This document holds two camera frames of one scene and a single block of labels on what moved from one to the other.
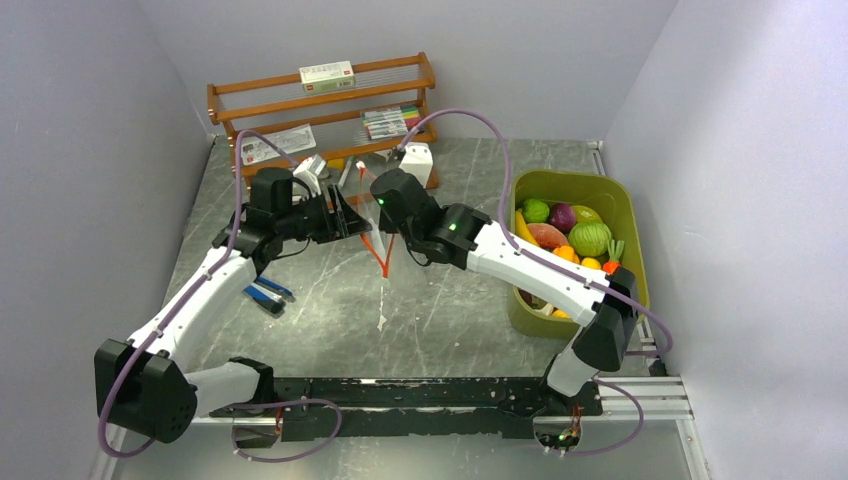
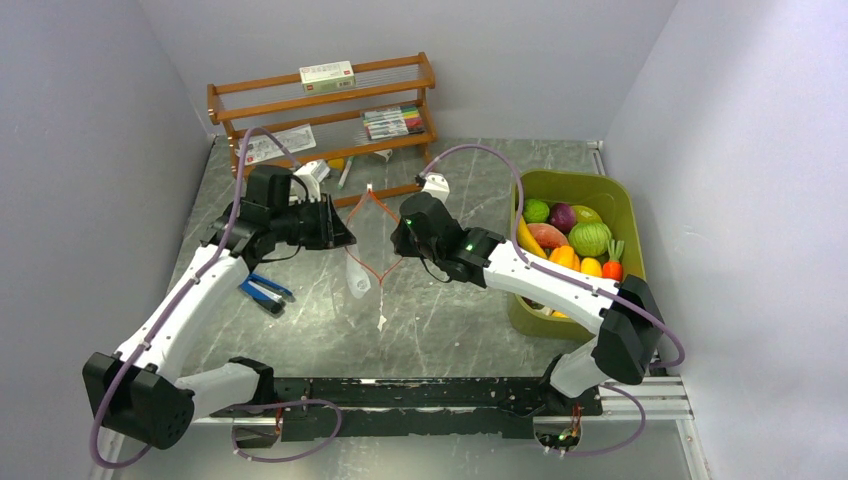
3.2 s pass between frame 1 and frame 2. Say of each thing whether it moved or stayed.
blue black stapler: stayed
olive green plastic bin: stayed
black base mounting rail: stayed
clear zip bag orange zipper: moved
